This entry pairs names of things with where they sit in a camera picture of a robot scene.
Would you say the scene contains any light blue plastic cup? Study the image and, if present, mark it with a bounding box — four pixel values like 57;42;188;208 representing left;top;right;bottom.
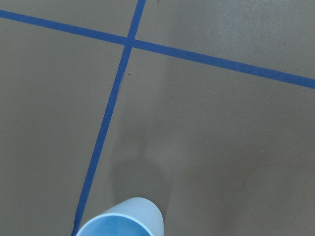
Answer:
77;197;164;236

